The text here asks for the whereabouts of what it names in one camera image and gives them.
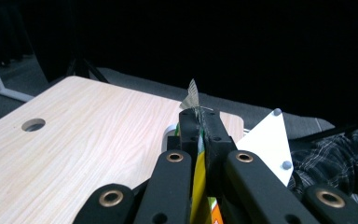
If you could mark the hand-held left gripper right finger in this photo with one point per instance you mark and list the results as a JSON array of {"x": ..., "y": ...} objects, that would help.
[{"x": 214, "y": 137}]

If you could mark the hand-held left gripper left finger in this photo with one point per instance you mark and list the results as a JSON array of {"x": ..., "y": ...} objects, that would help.
[{"x": 188, "y": 130}]

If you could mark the yellow pouch with green cap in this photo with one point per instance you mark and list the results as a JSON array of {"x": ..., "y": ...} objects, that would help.
[{"x": 199, "y": 180}]

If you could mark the black stand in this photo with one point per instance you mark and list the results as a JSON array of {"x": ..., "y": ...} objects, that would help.
[{"x": 80, "y": 68}]

